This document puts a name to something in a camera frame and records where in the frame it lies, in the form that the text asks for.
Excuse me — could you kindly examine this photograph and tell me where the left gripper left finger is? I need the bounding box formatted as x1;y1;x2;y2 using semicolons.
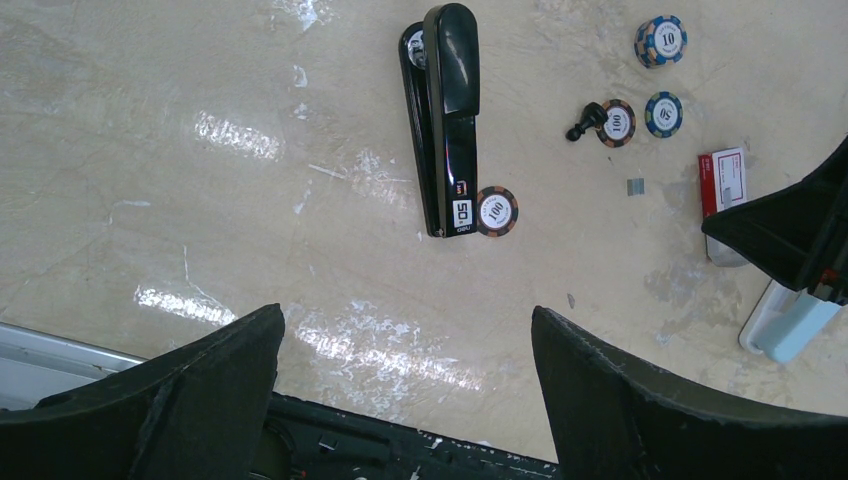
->
1;304;285;479

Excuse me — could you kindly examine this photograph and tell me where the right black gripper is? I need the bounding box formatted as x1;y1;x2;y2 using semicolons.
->
701;141;847;306

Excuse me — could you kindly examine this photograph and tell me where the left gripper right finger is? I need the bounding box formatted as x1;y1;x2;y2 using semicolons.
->
531;306;847;479

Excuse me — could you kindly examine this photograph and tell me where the light blue stapler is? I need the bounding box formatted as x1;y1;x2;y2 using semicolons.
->
738;280;842;364

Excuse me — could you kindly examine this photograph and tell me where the red white staple box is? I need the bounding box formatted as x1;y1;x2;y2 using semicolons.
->
697;146;751;269

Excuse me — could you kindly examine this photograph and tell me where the black stapler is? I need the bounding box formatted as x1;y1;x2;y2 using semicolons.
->
398;3;481;238

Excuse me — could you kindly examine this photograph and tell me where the brown poker chip middle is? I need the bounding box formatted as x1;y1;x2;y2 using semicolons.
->
596;99;636;148

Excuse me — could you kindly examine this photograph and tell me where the brown poker chip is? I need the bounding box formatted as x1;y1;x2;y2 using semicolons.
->
596;99;636;148
477;186;519;237

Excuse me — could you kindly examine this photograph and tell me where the blue poker chip stack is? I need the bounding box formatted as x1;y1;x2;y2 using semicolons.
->
634;15;688;69

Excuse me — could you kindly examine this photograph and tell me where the small black peg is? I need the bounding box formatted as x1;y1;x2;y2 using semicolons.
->
565;102;608;142

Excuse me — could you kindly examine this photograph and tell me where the brown poker chip front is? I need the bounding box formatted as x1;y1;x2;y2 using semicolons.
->
477;186;519;237

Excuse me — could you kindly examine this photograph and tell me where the aluminium rail frame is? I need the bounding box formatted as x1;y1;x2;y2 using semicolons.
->
1;323;145;411

